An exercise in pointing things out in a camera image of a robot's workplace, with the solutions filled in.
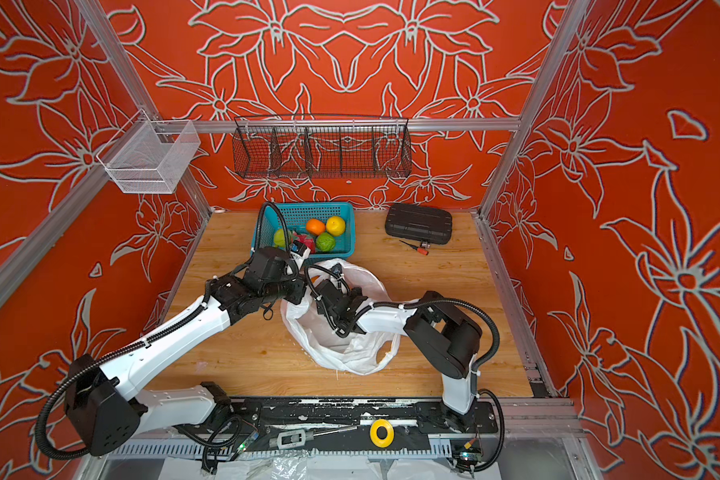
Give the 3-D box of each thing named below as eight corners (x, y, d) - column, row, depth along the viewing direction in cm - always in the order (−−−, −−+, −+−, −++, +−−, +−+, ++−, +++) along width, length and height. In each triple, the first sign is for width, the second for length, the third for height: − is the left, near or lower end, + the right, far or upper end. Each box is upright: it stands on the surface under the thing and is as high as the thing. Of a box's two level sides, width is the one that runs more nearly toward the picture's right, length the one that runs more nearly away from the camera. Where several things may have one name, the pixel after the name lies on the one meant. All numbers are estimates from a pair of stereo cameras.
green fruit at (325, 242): (315, 247, 110) (313, 238, 106) (326, 238, 113) (324, 229, 109) (326, 255, 107) (325, 246, 103) (337, 246, 110) (336, 237, 106)
